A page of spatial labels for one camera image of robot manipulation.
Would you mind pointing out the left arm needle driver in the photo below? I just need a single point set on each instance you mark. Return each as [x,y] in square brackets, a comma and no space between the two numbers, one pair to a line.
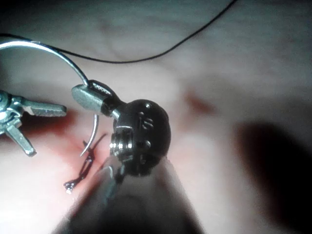
[9,112]

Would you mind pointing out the curved steel needle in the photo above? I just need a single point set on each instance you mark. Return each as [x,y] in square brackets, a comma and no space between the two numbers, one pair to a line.
[64,56]

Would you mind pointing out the right arm needle driver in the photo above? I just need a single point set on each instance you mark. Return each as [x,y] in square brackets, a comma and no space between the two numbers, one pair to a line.
[146,131]

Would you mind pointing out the black thread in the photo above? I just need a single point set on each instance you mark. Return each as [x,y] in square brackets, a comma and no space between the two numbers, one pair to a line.
[156,56]

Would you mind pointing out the dark right arm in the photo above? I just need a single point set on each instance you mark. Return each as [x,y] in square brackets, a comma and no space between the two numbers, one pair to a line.
[146,207]

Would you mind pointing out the right arm needle driver jaw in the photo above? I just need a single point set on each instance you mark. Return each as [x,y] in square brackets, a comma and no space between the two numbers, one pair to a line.
[101,88]
[87,98]

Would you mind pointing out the tissue pad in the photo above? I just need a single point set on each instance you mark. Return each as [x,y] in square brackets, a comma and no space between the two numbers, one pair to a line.
[219,73]

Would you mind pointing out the black stitching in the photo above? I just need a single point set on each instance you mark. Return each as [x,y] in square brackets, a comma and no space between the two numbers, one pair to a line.
[85,163]

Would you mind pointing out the left arm needle driver jaw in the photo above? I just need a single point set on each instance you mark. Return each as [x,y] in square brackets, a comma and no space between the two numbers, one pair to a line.
[22,141]
[46,109]

